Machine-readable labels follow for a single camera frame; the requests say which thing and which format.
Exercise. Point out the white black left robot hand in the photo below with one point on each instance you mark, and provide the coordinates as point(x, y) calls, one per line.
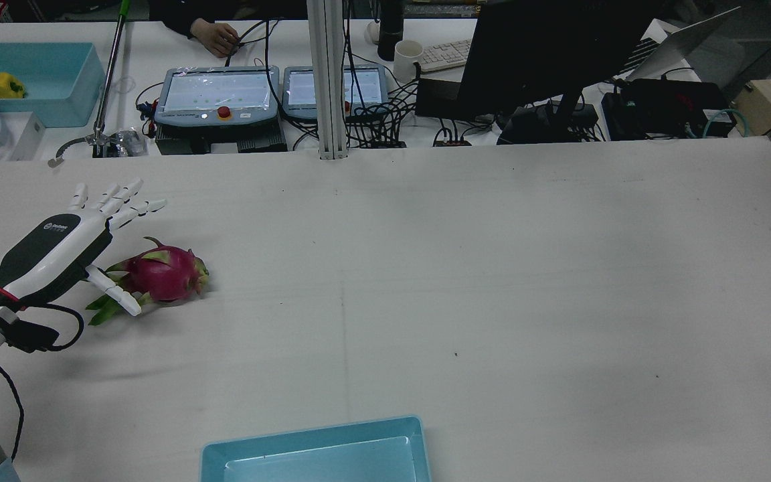
point(57, 248)

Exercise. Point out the pink dragon fruit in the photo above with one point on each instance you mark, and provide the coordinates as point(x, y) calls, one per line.
point(161, 273)

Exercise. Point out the white cardboard box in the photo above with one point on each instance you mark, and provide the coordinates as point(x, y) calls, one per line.
point(27, 137)

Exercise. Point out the light blue plastic bin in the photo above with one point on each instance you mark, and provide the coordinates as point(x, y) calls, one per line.
point(41, 84)

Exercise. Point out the yellow bell pepper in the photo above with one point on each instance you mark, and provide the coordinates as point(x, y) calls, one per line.
point(1, 86)

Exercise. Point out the large robot teach pendant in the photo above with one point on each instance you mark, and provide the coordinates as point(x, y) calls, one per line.
point(218, 97)

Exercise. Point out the person's hand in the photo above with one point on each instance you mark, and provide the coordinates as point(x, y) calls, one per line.
point(215, 37)

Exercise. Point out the light blue plastic tray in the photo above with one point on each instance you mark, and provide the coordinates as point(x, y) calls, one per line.
point(318, 454)

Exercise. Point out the small robot teach pendant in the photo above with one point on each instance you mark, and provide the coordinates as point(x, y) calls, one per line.
point(365, 90)

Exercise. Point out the white mug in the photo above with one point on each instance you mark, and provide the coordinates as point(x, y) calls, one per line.
point(407, 60)

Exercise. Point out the black bottle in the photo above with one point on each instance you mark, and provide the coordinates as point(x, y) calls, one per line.
point(391, 27)

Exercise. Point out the black power strip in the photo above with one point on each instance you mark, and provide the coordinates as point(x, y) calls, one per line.
point(451, 142)

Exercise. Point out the white computer keyboard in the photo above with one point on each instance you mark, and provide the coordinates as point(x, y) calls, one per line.
point(446, 55)

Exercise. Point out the black computer monitor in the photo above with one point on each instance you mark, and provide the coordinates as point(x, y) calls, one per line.
point(546, 60)

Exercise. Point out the black electronics box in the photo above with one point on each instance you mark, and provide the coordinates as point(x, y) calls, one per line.
point(670, 107)

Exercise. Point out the silver laptop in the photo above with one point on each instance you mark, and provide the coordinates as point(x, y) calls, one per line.
point(683, 43)

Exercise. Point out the wooden block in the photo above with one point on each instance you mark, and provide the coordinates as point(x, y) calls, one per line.
point(770, 106)

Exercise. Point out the white aluminium frame post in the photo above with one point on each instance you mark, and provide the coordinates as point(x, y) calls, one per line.
point(328, 73)

